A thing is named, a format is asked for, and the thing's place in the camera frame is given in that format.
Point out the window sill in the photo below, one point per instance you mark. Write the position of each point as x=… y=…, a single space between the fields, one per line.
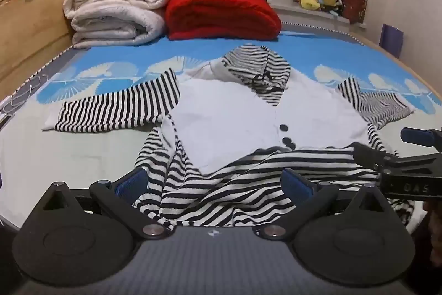
x=286 y=4

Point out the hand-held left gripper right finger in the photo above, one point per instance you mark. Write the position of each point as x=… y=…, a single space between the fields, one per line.
x=297 y=188

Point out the purple box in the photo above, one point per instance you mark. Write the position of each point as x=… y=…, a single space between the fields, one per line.
x=392 y=41

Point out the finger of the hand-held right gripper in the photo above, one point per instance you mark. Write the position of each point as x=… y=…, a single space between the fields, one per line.
x=417 y=137
x=371 y=155

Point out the cream folded quilt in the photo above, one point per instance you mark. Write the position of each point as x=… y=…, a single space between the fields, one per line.
x=117 y=11

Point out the wooden headboard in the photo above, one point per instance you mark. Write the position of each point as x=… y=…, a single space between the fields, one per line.
x=31 y=25

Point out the striped hooded baby garment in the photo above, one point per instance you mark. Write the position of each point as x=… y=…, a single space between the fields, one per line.
x=224 y=115

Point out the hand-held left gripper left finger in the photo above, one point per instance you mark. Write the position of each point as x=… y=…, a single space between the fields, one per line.
x=131 y=186

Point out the red folded blanket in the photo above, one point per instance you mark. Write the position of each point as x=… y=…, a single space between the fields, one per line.
x=221 y=13

